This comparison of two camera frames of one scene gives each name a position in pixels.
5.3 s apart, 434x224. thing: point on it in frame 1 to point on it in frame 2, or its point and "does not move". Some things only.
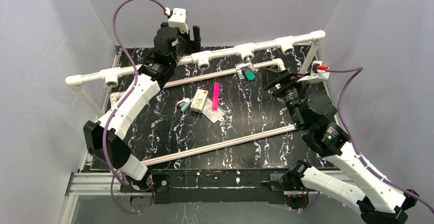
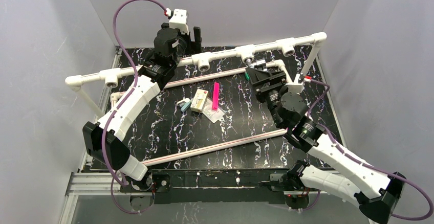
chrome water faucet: [241, 67] to [260, 64]
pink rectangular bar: [215, 96] does not move
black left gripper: [193, 46] does not move
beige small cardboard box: [199, 100] does not move
